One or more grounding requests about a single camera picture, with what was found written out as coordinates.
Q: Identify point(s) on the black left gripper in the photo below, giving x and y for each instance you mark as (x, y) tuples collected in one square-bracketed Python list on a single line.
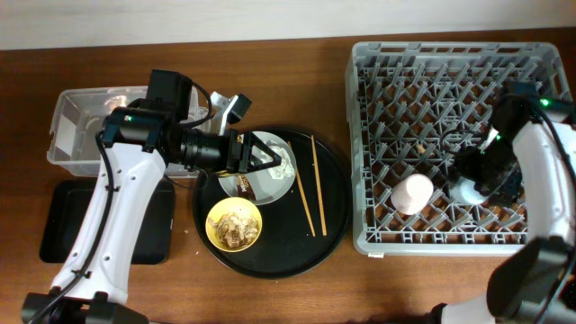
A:
[(243, 165)]

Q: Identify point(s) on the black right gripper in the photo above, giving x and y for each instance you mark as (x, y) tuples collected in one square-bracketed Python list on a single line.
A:
[(463, 166)]

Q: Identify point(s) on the blue plastic cup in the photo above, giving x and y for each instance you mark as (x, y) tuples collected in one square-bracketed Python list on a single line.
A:
[(462, 191)]

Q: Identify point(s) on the pink plastic cup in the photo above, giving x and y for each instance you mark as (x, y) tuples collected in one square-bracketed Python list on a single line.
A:
[(412, 194)]

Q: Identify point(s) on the yellow bowl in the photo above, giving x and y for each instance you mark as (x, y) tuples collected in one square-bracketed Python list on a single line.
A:
[(236, 204)]

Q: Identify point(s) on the food scraps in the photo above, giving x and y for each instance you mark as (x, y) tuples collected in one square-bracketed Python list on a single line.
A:
[(234, 231)]

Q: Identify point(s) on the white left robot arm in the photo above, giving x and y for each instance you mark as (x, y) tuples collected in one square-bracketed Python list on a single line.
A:
[(136, 143)]

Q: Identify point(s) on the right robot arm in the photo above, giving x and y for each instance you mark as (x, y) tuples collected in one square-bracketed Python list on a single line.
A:
[(532, 156)]

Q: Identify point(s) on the small food crumb in rack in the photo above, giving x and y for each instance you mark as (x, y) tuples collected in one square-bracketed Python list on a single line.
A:
[(420, 148)]

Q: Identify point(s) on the grey dishwasher rack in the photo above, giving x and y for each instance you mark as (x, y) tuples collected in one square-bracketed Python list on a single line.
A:
[(439, 95)]

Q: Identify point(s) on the crumpled white tissue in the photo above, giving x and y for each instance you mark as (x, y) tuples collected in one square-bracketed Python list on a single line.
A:
[(285, 169)]

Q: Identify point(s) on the left wooden chopstick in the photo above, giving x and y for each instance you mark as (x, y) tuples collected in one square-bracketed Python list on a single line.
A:
[(304, 201)]

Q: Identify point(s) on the wooden chopstick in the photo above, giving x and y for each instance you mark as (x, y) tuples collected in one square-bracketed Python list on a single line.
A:
[(304, 201), (318, 185)]

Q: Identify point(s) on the grey plate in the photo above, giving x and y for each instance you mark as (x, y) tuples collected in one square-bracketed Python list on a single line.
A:
[(267, 189)]

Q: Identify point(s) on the brown gold snack wrapper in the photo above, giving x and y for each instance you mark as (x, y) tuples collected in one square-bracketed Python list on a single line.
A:
[(243, 185)]

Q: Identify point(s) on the right wooden chopstick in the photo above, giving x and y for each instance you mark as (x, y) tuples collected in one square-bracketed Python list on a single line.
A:
[(318, 185)]

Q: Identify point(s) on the round black tray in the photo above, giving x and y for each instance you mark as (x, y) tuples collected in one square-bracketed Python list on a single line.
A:
[(286, 246)]

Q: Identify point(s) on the clear plastic bin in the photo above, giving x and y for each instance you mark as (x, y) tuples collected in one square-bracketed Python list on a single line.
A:
[(79, 114)]

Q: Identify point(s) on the black rectangular tray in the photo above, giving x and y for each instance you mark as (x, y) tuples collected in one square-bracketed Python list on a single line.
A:
[(67, 211)]

